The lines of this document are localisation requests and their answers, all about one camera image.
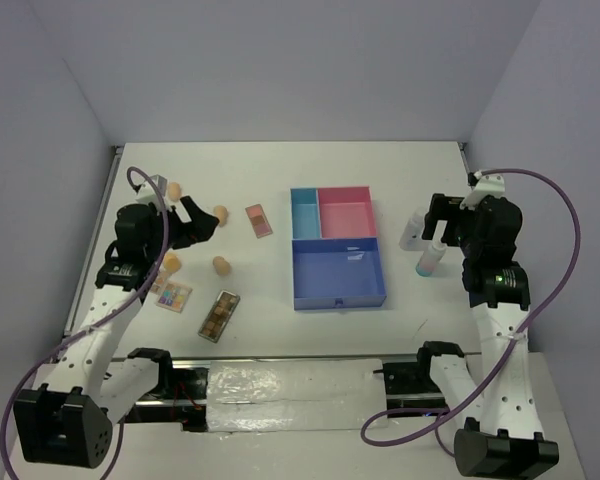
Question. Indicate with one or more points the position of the beige makeup sponge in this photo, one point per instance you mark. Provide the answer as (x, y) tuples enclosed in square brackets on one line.
[(222, 214), (171, 263), (221, 266), (174, 191)]

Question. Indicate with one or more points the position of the brown eyeshadow palette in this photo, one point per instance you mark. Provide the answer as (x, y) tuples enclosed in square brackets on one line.
[(219, 316)]

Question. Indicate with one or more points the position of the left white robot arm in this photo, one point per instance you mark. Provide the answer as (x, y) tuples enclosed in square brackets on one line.
[(68, 420)]

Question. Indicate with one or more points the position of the small peach palette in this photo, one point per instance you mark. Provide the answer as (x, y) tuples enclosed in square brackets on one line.
[(158, 282)]

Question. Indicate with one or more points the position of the three-compartment organizer tray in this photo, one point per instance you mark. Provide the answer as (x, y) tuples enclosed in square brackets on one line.
[(336, 261)]

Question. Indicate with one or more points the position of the pink teal gradient bottle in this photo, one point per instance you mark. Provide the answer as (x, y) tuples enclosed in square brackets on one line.
[(431, 258)]

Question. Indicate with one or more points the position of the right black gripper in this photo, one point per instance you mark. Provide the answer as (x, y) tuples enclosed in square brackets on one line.
[(440, 205)]

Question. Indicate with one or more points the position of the colourful eyeshadow palette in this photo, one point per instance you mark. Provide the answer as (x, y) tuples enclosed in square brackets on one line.
[(173, 296)]

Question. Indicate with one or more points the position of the pink blush palette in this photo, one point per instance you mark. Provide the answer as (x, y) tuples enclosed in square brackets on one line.
[(258, 220)]

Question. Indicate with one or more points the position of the foil covered base rail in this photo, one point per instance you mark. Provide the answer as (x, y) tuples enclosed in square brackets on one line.
[(274, 395)]

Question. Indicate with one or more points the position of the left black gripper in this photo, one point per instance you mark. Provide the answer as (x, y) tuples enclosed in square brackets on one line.
[(199, 229)]

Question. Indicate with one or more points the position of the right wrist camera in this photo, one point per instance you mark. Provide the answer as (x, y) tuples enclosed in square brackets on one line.
[(482, 185)]

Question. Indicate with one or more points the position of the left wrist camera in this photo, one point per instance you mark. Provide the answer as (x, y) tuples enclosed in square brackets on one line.
[(146, 194)]

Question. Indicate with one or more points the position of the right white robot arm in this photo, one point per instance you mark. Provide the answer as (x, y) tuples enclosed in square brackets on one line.
[(499, 434)]

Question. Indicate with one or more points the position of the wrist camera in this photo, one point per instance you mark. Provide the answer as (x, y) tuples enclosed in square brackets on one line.
[(146, 194), (482, 185)]

